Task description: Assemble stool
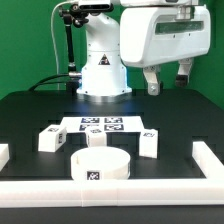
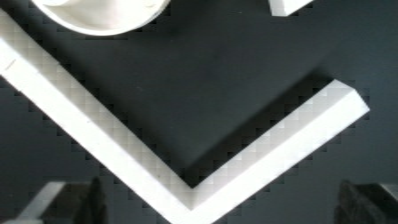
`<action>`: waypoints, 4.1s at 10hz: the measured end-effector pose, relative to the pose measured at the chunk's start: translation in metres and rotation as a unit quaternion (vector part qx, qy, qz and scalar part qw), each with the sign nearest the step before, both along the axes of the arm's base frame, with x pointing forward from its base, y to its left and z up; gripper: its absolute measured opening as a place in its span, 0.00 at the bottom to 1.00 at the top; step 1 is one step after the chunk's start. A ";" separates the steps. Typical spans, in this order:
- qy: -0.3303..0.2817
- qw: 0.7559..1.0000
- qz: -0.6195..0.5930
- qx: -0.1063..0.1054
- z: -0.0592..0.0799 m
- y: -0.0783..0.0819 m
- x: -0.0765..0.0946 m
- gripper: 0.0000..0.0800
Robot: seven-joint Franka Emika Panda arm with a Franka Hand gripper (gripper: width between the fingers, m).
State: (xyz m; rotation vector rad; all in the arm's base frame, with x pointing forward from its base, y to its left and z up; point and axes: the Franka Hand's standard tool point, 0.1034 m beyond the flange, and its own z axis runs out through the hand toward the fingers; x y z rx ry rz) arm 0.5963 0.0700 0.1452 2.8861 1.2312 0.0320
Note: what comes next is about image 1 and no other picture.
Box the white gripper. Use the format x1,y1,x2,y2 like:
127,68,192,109
120,6,211,96

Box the white round stool seat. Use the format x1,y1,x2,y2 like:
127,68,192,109
71,146,131,181

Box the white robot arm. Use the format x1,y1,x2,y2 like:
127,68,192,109
73,0,211,102

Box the white marker sheet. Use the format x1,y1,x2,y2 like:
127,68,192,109
61,116,144,133

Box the white U-shaped fence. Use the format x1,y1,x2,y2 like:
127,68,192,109
0,141,224,208

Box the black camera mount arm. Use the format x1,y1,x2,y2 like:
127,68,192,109
59,4,88,72

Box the black rear camera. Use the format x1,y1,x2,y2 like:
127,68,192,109
78,0,113,12

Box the white cable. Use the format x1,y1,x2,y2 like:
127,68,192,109
50,0,78,91

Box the black cables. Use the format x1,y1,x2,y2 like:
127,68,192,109
27,71,82,92

